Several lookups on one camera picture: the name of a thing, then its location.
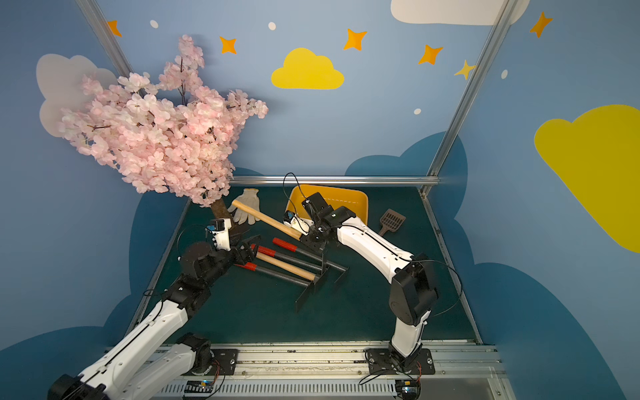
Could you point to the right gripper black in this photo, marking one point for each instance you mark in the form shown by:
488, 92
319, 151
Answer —
310, 228

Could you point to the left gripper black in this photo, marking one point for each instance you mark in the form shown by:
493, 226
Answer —
241, 245

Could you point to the red grip rake back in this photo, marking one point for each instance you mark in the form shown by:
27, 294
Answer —
306, 255

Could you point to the red grip rake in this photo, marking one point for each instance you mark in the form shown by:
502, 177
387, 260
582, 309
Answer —
290, 259
306, 255
305, 284

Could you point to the wooden handle hoe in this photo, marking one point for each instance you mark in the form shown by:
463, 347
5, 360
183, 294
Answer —
305, 275
267, 219

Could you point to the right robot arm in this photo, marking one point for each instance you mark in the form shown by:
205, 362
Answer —
413, 289

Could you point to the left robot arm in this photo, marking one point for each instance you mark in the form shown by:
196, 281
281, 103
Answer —
124, 372

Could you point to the yellow plastic storage box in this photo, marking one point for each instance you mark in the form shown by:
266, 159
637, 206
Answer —
354, 200

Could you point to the red grip rake front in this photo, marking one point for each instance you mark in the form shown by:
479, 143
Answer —
305, 284

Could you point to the brown slotted plastic scoop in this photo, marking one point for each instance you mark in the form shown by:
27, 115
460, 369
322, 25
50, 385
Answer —
390, 222

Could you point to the left small circuit board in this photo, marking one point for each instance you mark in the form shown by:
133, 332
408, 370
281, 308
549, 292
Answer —
198, 389

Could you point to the small circuit board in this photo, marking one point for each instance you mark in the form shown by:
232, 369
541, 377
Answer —
198, 389
407, 389

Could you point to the pink cherry blossom tree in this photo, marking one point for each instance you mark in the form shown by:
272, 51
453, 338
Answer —
173, 136

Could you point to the right small circuit board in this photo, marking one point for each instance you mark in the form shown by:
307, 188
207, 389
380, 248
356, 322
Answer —
407, 389

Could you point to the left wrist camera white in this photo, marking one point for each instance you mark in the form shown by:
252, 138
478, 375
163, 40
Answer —
219, 231

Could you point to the horizontal aluminium frame bar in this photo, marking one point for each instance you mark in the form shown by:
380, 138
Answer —
352, 181

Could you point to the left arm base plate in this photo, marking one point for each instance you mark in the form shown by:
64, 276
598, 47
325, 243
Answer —
219, 361

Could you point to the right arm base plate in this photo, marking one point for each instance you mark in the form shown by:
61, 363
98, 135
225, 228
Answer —
388, 361

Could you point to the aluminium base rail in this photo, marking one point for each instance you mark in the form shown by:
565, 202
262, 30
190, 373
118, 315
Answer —
333, 368

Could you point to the left aluminium frame post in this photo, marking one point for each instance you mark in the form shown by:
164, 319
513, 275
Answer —
98, 23

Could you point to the aluminium frame post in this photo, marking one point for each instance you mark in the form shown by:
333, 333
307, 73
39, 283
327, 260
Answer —
488, 54
98, 23

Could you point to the right aluminium frame post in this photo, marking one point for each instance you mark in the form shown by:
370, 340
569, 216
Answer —
488, 54

